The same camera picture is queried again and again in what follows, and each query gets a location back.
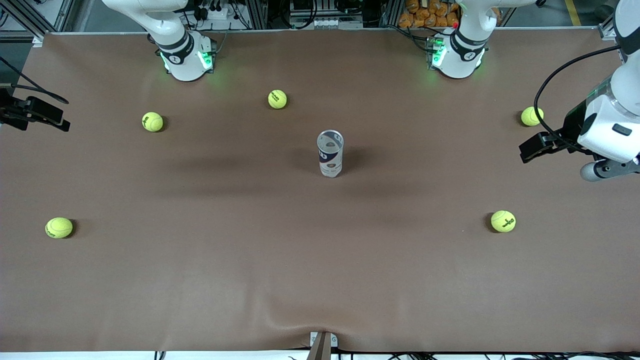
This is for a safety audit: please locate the brown table mat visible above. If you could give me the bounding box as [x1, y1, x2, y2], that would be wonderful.
[0, 27, 640, 353]

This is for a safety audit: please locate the long white socket bar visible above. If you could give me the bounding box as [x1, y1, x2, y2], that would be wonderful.
[289, 16, 364, 30]

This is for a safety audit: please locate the small white power strip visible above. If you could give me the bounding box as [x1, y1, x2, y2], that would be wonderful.
[197, 6, 231, 21]

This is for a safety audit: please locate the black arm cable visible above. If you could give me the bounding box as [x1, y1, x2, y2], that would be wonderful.
[0, 56, 70, 105]
[533, 45, 623, 153]

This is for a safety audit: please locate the aluminium frame post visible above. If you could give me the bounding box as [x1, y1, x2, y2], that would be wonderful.
[245, 0, 269, 30]
[379, 0, 403, 28]

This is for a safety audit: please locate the orange items bag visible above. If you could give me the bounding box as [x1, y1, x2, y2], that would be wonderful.
[398, 0, 461, 28]

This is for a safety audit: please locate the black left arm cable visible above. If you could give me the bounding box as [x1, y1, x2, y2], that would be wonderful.
[533, 45, 623, 153]

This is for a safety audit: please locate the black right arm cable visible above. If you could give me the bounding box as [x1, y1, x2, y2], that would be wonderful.
[0, 56, 70, 105]

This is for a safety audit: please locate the white blue tennis ball can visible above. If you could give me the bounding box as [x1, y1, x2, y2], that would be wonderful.
[316, 129, 345, 178]

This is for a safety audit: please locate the metal table clamp bracket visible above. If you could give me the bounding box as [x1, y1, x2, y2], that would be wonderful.
[308, 331, 339, 360]

